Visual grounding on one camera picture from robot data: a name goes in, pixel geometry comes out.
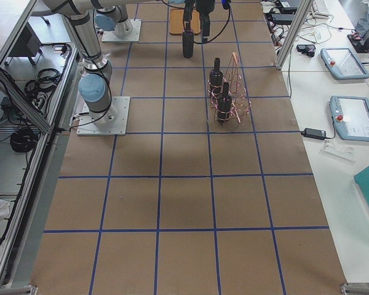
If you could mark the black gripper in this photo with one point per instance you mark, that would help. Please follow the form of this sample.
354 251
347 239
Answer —
187 14
203 7

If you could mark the dark wine bottle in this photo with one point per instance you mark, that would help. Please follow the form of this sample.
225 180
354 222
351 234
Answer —
188 42
224 102
215 77

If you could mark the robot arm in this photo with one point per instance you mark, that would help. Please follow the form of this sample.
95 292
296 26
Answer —
115 25
80 26

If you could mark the teach pendant far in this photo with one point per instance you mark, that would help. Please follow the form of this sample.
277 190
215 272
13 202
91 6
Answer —
343 63

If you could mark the teach pendant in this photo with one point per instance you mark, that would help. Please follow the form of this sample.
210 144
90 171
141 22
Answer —
343 63
350 115

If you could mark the black power adapter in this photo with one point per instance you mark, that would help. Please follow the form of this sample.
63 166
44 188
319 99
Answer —
314 133

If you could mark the teach pendant near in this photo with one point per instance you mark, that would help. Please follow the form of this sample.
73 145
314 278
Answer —
350 115

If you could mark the copper wire wine rack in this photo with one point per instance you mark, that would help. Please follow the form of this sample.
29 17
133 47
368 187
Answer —
240 107

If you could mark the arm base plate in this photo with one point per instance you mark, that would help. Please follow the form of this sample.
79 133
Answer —
114 122
127 31

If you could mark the aluminium frame post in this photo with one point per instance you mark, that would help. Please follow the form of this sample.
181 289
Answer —
295 27

